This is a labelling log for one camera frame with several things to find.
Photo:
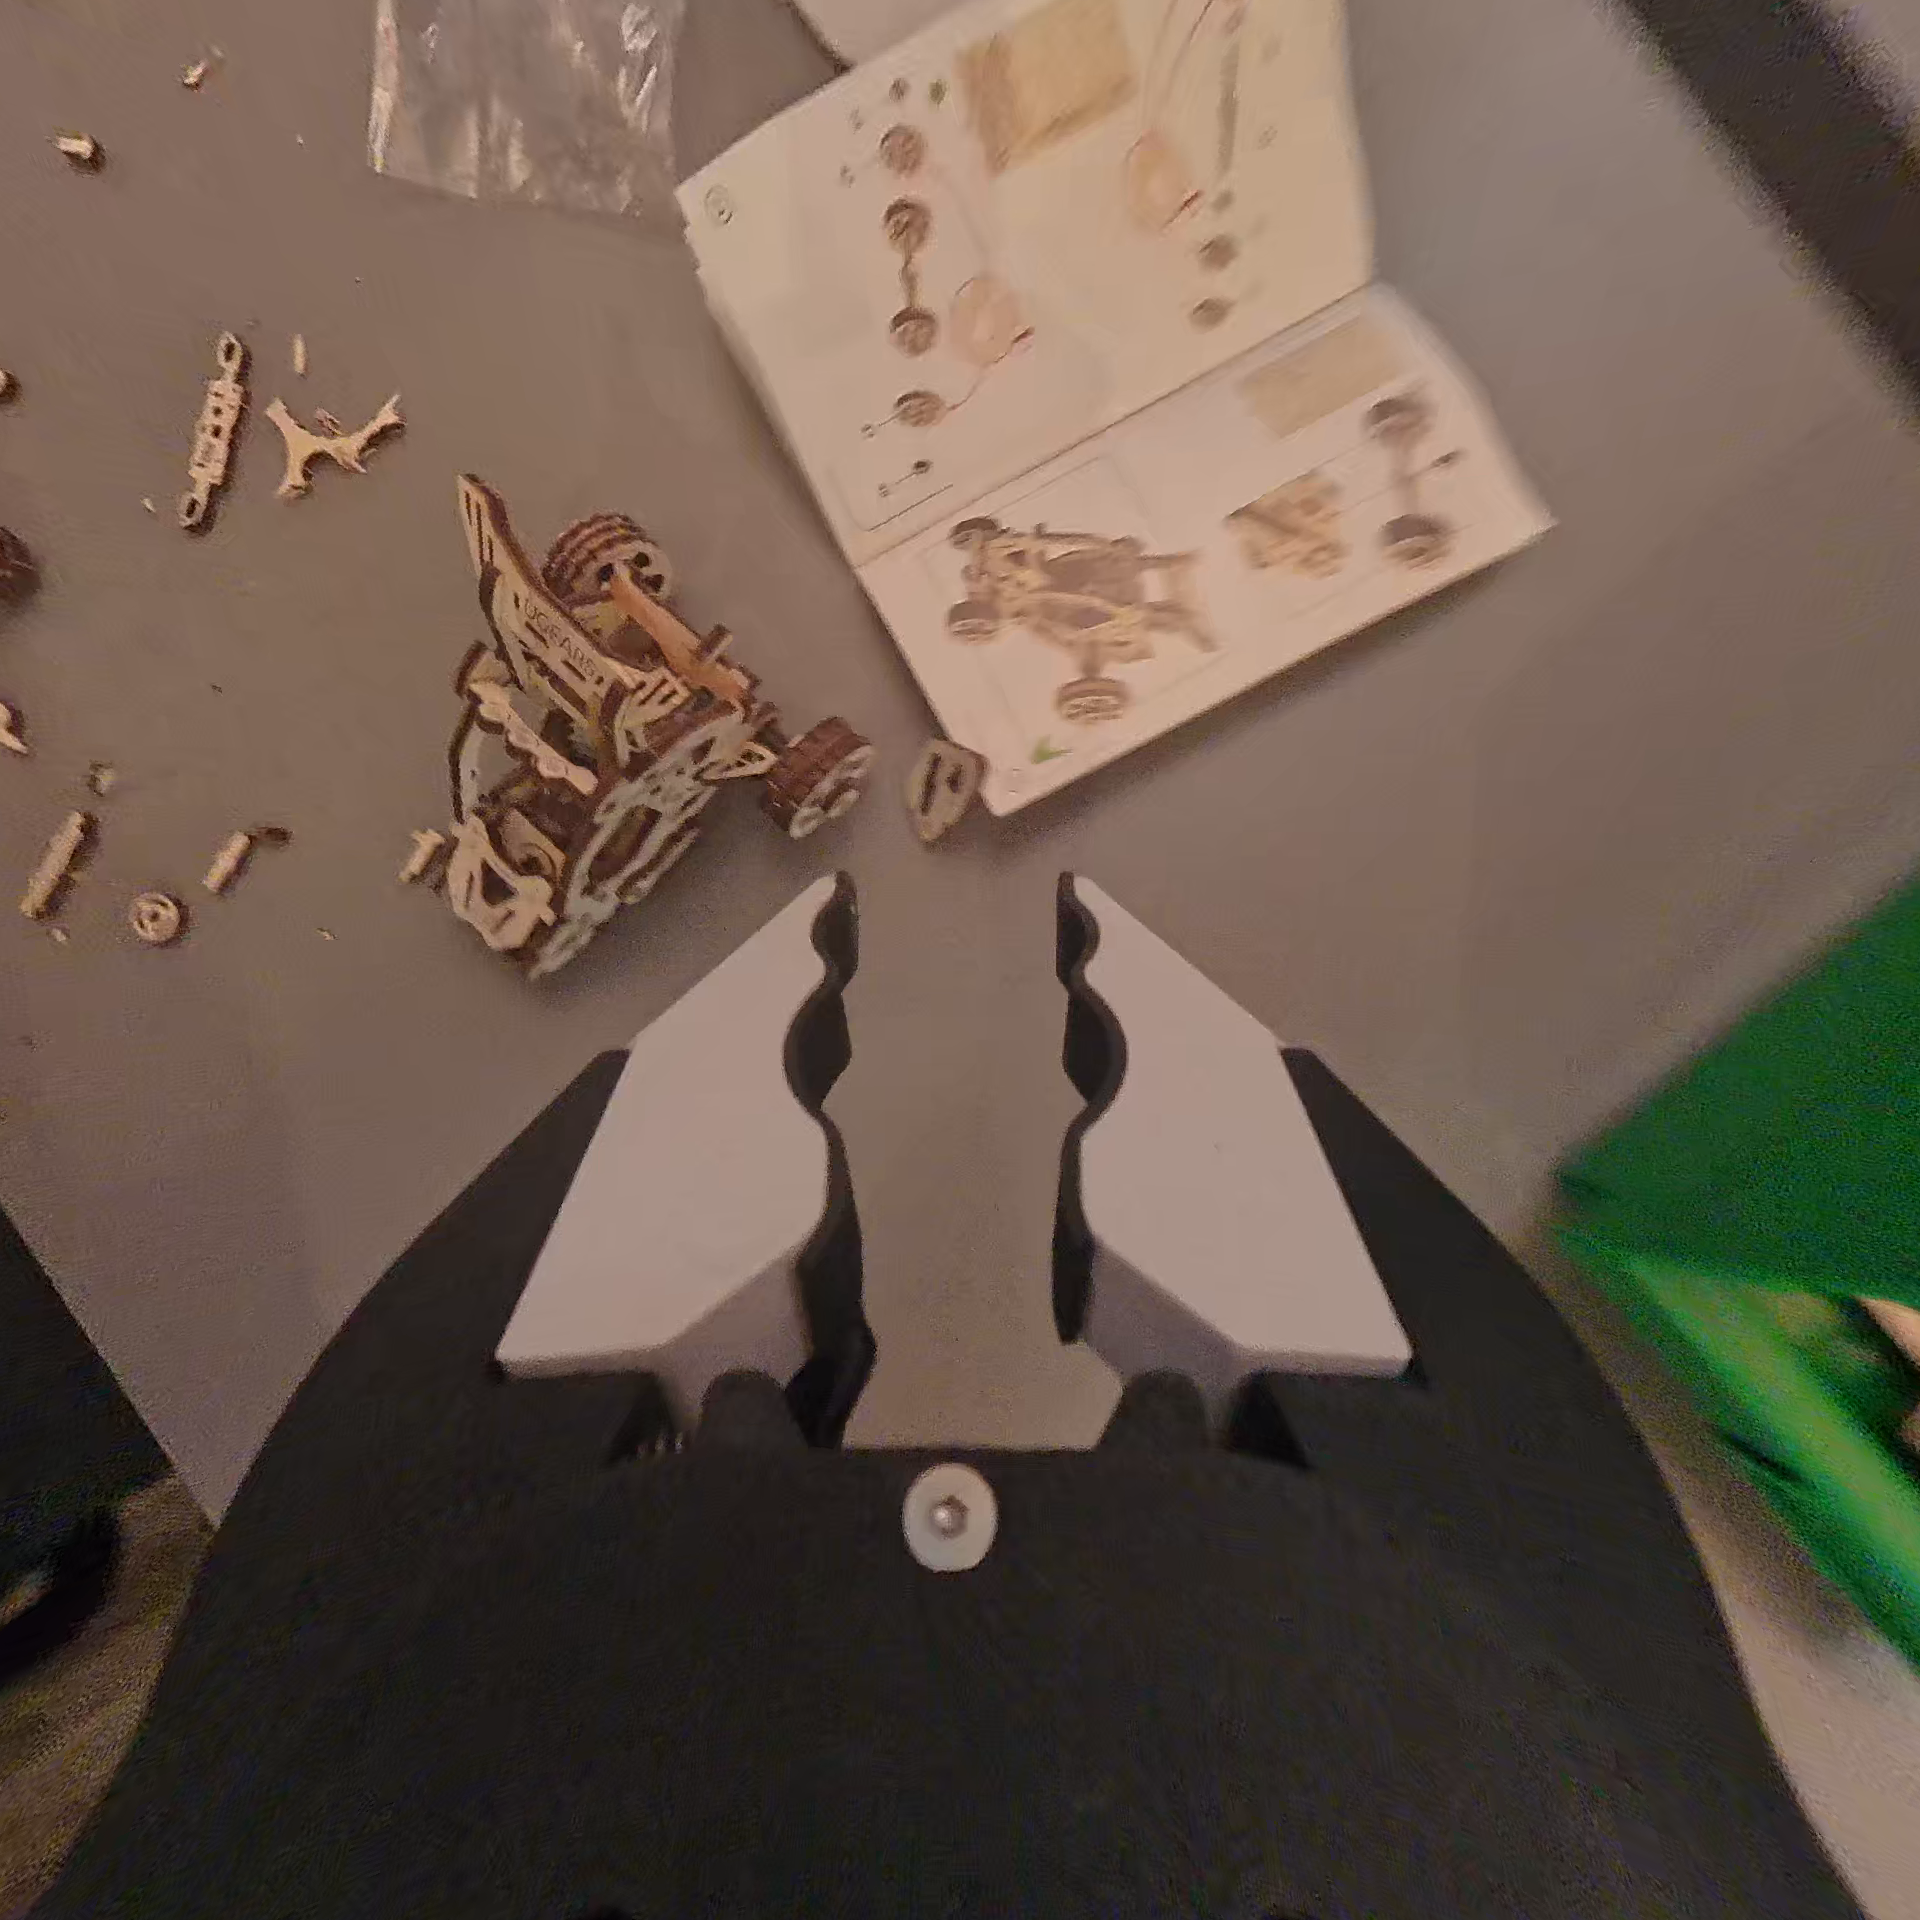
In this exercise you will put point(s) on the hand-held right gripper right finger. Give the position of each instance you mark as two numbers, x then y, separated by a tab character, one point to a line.
1229	1200

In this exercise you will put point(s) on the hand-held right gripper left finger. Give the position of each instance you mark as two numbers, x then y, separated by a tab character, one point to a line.
674	1200

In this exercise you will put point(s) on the small spoked wooden disc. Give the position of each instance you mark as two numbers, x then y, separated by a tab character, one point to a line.
159	915

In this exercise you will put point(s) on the wooden wheel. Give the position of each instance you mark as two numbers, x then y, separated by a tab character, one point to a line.
11	568

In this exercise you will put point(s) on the slotted wooden link bar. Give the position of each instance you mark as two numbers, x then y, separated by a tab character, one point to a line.
216	432

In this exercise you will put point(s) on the wooden model buggy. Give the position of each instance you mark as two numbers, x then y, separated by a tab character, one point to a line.
600	751

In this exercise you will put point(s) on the pale plywood parts sheet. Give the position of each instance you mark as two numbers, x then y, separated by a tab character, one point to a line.
1891	1349

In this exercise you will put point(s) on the oval wooden part with holes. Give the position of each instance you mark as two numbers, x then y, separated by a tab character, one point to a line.
945	787

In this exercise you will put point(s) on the green plastic bin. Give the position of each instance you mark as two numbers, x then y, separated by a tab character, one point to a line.
1770	1172

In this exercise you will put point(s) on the wooden peg part dark tip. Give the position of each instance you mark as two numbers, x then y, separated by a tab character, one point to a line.
233	863

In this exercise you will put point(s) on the branch-shaped plywood scrap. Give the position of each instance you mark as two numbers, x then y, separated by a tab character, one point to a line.
322	443

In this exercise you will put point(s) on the assembly instruction booklet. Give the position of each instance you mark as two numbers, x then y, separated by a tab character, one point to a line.
1050	301

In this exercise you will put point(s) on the clear plastic bag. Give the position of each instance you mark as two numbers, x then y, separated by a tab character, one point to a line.
524	107

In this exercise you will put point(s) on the small wooden clip part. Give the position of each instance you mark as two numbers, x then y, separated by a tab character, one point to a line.
75	148

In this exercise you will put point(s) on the small cream cylinder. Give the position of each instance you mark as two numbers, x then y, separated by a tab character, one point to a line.
197	69

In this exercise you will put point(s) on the small wooden bracket part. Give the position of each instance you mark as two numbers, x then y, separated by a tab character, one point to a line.
423	857

